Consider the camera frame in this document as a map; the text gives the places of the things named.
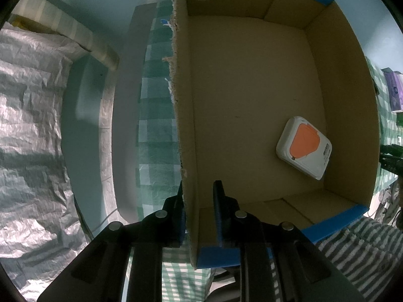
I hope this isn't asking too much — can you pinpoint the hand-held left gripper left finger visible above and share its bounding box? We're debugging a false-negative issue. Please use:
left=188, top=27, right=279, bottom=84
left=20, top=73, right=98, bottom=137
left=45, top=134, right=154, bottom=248
left=36, top=181, right=187, bottom=302

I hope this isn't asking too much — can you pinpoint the black office chair base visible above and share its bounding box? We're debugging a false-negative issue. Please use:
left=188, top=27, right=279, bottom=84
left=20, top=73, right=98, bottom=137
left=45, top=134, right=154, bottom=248
left=210, top=266, right=241, bottom=302

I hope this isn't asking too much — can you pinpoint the purple box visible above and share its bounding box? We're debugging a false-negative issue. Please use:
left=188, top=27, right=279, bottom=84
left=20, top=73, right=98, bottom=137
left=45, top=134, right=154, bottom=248
left=381, top=67, right=403, bottom=112

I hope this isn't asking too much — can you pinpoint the crinkled silver sheet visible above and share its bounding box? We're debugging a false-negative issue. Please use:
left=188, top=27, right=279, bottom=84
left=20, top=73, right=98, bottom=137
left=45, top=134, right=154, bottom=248
left=0, top=27, right=95, bottom=293

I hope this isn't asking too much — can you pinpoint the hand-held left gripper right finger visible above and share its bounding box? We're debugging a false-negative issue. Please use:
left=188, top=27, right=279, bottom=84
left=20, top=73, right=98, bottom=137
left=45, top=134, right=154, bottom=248
left=212, top=180, right=367, bottom=302

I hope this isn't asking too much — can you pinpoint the brown cardboard box blue rim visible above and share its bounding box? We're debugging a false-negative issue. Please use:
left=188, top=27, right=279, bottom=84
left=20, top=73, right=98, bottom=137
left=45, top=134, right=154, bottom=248
left=172, top=0, right=380, bottom=269

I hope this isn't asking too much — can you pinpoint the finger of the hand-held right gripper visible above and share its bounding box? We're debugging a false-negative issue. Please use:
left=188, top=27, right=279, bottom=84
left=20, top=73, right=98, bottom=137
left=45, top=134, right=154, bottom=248
left=379, top=143, right=403, bottom=173

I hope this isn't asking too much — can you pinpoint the green checked tablecloth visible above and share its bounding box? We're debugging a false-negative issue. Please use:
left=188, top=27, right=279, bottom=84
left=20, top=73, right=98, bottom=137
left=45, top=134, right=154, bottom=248
left=126, top=0, right=403, bottom=302

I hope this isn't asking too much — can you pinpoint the grey striped clothing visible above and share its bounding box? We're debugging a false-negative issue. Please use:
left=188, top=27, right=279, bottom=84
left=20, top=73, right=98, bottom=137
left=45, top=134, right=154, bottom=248
left=315, top=217, right=403, bottom=299

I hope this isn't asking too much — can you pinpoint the white charger with orange face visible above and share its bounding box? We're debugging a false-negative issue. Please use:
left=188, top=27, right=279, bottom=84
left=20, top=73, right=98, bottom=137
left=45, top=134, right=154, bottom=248
left=276, top=116, right=332, bottom=181

